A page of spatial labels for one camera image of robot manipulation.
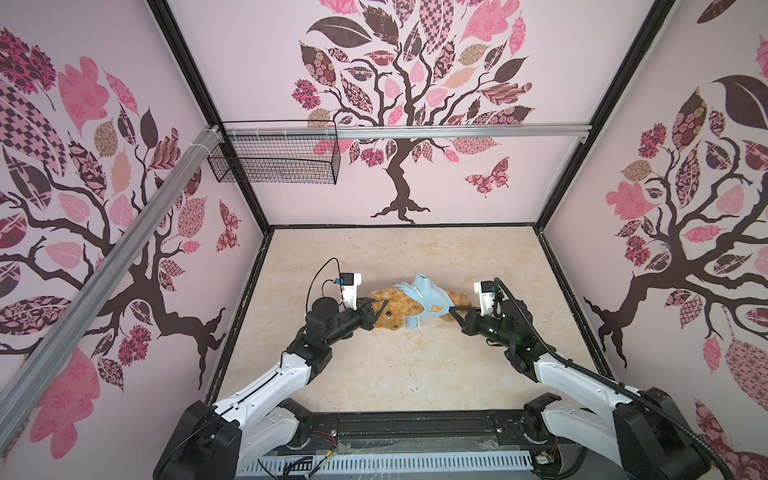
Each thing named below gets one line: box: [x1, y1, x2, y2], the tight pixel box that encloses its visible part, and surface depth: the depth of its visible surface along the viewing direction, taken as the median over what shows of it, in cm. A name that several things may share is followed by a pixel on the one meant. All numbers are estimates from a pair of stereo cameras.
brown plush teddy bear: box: [370, 287, 473, 331], surface depth 77 cm
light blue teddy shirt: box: [393, 273, 454, 330], surface depth 80 cm
